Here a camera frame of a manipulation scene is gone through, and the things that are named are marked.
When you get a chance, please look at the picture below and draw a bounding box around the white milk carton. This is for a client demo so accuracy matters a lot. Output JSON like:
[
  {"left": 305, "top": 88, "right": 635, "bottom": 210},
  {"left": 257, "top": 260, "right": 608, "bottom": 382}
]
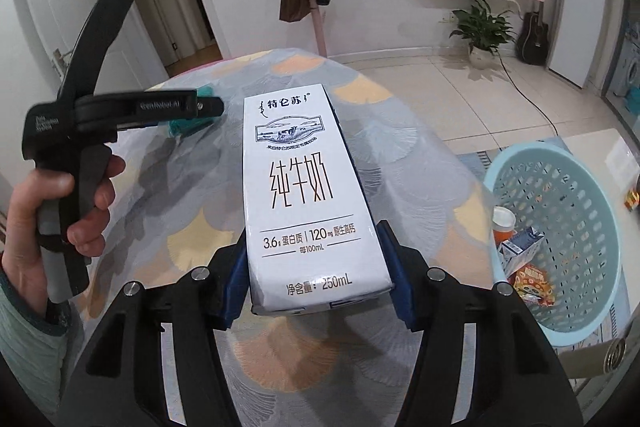
[{"left": 242, "top": 84, "right": 393, "bottom": 315}]

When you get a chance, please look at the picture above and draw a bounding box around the black acoustic guitar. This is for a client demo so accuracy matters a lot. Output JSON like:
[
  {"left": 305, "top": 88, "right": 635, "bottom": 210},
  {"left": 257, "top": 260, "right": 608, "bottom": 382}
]
[{"left": 515, "top": 1, "right": 549, "bottom": 66}]

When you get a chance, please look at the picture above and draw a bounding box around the green sleeved left forearm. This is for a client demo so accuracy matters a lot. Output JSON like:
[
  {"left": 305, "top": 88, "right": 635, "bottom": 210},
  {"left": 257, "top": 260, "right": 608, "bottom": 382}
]
[{"left": 1, "top": 275, "right": 78, "bottom": 421}]

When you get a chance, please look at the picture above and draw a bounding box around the black floor cable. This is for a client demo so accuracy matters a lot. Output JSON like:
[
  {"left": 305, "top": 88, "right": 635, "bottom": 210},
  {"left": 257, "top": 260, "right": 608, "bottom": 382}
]
[{"left": 497, "top": 51, "right": 564, "bottom": 139}]

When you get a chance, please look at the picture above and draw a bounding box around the white coffee table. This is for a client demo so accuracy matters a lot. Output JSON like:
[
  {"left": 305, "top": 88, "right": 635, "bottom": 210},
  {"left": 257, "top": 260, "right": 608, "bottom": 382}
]
[{"left": 563, "top": 128, "right": 639, "bottom": 230}]

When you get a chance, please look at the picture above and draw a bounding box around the white room door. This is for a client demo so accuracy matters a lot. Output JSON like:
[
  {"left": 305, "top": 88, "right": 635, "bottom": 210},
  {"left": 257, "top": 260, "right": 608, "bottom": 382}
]
[{"left": 16, "top": 0, "right": 170, "bottom": 105}]

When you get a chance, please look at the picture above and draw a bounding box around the white washing machine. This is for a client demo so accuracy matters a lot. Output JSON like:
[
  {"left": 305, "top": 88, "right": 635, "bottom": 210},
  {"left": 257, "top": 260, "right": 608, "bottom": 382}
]
[{"left": 611, "top": 22, "right": 639, "bottom": 98}]

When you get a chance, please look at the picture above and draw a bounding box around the light blue plastic basket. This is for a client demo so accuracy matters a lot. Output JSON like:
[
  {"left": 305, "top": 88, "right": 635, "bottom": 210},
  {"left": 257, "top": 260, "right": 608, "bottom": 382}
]
[{"left": 484, "top": 142, "right": 622, "bottom": 347}]

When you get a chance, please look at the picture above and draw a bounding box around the person's left hand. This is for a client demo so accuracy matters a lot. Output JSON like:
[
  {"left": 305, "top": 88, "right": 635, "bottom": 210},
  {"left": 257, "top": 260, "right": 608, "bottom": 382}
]
[{"left": 1, "top": 155, "right": 126, "bottom": 317}]

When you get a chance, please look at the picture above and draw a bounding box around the brown round stool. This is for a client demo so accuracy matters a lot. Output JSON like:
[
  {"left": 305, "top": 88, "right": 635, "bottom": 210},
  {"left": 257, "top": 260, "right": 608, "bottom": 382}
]
[{"left": 555, "top": 334, "right": 626, "bottom": 379}]

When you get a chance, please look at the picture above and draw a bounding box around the orange white paper cup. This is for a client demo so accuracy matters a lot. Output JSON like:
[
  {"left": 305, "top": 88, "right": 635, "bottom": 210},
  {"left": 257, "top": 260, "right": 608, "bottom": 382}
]
[{"left": 492, "top": 206, "right": 516, "bottom": 247}]

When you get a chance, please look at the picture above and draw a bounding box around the teal crumpled wrapper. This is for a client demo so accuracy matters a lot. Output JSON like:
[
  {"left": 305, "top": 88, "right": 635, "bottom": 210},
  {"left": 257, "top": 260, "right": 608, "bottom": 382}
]
[{"left": 159, "top": 89, "right": 222, "bottom": 139}]

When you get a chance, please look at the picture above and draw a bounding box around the green potted plant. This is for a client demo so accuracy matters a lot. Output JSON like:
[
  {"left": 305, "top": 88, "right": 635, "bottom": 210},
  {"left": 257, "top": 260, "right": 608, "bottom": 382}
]
[{"left": 449, "top": 0, "right": 514, "bottom": 69}]

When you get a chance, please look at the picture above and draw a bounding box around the orange panda snack bag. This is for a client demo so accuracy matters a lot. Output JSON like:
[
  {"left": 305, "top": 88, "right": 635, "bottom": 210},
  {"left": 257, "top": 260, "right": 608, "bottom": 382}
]
[{"left": 511, "top": 263, "right": 555, "bottom": 307}]

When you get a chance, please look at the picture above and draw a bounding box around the small milk carton in basket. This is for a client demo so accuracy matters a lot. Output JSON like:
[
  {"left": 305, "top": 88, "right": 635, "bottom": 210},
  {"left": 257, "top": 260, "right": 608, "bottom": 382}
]
[{"left": 498, "top": 227, "right": 544, "bottom": 279}]

